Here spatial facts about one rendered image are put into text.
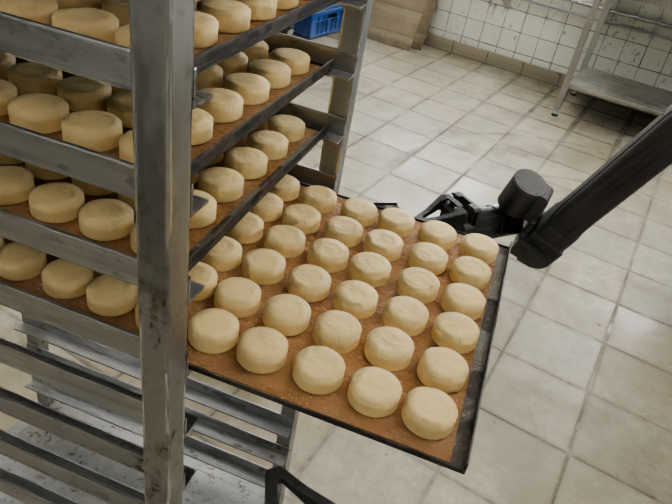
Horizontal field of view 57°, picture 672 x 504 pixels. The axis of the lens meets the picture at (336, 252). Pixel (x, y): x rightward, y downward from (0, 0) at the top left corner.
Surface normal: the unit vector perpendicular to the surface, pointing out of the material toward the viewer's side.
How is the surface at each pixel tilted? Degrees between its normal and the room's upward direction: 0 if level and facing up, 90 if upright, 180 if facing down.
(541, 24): 90
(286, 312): 0
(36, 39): 90
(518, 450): 0
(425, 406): 0
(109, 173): 90
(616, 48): 90
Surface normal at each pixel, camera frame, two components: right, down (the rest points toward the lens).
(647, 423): 0.15, -0.81
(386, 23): -0.41, 0.06
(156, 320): -0.33, 0.49
